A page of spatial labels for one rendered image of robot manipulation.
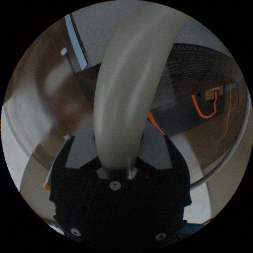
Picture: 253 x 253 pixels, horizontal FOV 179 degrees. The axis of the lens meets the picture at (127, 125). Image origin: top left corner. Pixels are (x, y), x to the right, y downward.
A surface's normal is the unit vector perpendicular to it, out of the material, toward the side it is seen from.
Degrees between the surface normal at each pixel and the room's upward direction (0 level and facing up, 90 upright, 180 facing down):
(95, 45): 0
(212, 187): 90
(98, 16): 0
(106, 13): 0
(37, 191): 90
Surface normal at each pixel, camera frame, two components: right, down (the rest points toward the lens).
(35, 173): 0.88, -0.38
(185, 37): 0.00, 0.58
